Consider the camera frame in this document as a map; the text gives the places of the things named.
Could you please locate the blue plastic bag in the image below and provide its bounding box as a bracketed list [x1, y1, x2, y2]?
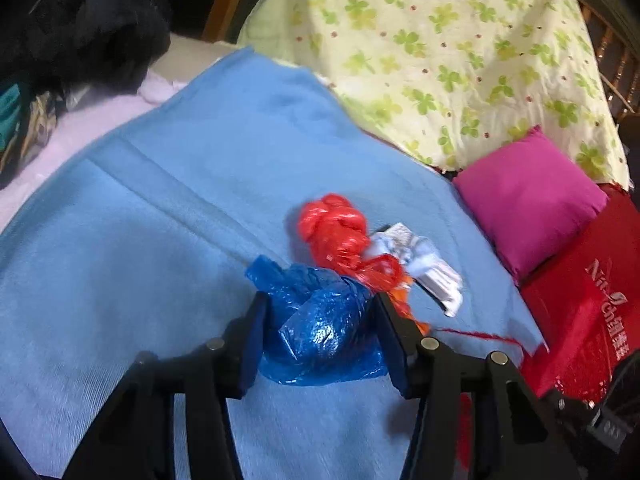
[244, 255, 390, 387]

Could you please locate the wooden railing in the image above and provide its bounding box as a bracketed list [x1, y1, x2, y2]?
[577, 0, 640, 123]

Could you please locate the blue blanket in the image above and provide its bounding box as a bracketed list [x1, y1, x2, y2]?
[0, 47, 546, 480]

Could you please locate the red thread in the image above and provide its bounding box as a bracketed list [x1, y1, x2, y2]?
[435, 326, 524, 350]

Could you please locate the magenta pillow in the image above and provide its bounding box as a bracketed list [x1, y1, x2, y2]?
[452, 126, 611, 281]

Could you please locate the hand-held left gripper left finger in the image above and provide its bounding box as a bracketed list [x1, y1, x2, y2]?
[60, 291, 271, 480]

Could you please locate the teal cloth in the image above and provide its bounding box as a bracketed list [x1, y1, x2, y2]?
[0, 80, 32, 153]

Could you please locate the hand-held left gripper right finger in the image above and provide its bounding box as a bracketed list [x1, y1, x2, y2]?
[372, 292, 584, 480]

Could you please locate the clover print quilt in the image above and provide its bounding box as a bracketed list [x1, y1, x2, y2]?
[237, 0, 630, 186]

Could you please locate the cream cushion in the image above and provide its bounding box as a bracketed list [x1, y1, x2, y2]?
[150, 41, 243, 87]

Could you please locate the black fuzzy cloth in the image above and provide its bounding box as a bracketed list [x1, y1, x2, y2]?
[0, 0, 173, 106]

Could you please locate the red printed bag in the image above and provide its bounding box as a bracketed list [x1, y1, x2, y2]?
[520, 185, 640, 406]

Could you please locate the white cardboard medicine box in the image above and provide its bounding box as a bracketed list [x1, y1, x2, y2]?
[370, 222, 464, 318]

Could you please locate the wooden furniture frame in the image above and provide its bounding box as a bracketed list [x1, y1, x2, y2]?
[200, 0, 267, 43]

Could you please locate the pale pink blanket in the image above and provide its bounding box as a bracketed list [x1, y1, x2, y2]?
[0, 72, 186, 231]

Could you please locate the red plastic bag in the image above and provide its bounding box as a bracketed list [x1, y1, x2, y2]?
[297, 192, 431, 336]

